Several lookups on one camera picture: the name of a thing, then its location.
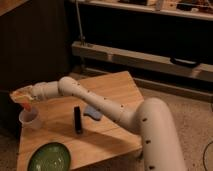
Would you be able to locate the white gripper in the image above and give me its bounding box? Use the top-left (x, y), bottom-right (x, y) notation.
top-left (10, 83), bottom-right (44, 103)

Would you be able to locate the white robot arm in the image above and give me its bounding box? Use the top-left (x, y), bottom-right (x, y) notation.
top-left (10, 77), bottom-right (187, 171)

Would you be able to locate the translucent white cup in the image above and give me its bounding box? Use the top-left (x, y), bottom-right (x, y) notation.
top-left (19, 107), bottom-right (42, 130)

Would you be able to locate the black rectangular bar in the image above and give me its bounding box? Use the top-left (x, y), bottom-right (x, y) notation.
top-left (74, 106), bottom-right (83, 134)

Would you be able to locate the green plate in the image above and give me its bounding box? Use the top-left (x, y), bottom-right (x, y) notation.
top-left (27, 142), bottom-right (71, 171)

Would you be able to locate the vertical metal pole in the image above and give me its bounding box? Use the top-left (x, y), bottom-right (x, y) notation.
top-left (75, 0), bottom-right (85, 46)

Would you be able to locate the wooden table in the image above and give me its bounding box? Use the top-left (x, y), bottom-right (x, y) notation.
top-left (17, 71), bottom-right (143, 171)

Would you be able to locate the upper shelf with clutter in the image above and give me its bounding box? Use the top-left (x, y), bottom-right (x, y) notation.
top-left (69, 0), bottom-right (213, 22)

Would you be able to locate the black handle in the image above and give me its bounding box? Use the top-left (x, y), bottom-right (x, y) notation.
top-left (170, 57), bottom-right (201, 68)

